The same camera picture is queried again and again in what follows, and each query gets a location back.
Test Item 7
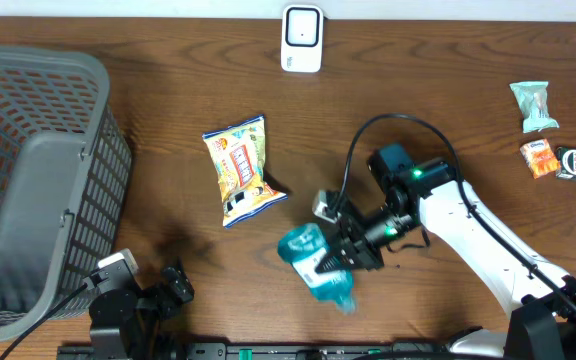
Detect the yellow snack bag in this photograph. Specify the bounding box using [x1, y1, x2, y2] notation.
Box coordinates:
[202, 114, 287, 228]

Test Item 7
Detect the white barcode scanner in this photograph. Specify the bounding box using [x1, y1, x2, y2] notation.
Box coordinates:
[280, 4, 325, 73]

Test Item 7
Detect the green small box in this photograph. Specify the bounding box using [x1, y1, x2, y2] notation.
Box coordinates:
[555, 147, 576, 182]

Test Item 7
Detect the small white red packet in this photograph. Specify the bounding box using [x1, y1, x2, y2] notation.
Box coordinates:
[520, 139, 561, 179]

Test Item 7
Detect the teal wet wipes pack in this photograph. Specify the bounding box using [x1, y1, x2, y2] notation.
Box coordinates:
[509, 81, 559, 134]

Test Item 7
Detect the teal mouthwash bottle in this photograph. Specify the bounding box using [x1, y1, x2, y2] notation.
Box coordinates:
[277, 223, 357, 314]

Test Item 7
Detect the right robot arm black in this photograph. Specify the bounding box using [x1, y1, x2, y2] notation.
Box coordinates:
[313, 144, 576, 359]

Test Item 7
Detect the grey plastic shopping basket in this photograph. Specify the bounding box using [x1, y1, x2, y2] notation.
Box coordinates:
[0, 46, 132, 341]

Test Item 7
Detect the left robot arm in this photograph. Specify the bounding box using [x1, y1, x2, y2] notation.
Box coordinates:
[86, 251, 194, 360]

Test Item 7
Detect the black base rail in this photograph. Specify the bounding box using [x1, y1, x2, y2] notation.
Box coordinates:
[56, 341, 469, 360]

